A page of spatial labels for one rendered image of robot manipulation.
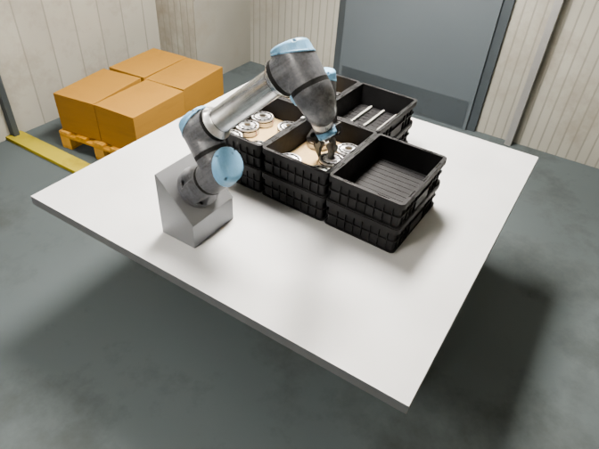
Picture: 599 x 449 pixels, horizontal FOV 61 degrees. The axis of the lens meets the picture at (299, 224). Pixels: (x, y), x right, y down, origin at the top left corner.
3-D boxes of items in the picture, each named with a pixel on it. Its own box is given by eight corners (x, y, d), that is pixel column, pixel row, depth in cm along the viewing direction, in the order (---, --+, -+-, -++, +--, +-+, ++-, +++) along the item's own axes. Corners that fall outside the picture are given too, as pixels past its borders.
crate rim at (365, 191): (402, 212, 168) (404, 206, 166) (326, 180, 180) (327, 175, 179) (447, 162, 194) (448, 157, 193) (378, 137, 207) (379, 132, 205)
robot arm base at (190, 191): (198, 216, 175) (213, 208, 168) (168, 183, 171) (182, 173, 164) (223, 191, 184) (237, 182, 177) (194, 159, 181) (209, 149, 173)
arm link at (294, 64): (188, 166, 164) (318, 79, 134) (167, 124, 163) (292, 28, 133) (211, 159, 174) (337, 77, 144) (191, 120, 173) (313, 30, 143)
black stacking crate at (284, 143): (324, 201, 186) (326, 175, 179) (260, 173, 198) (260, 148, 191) (373, 157, 213) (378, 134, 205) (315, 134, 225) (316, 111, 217)
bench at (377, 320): (371, 514, 179) (408, 406, 135) (71, 314, 241) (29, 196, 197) (495, 262, 287) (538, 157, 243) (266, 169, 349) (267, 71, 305)
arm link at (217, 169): (205, 199, 167) (226, 185, 157) (186, 162, 166) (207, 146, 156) (232, 188, 175) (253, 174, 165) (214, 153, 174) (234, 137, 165)
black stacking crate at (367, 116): (374, 157, 213) (378, 133, 206) (315, 134, 225) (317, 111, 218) (413, 123, 239) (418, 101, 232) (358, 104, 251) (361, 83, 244)
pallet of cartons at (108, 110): (164, 91, 436) (159, 44, 411) (238, 118, 405) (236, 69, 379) (53, 142, 361) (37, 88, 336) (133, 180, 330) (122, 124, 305)
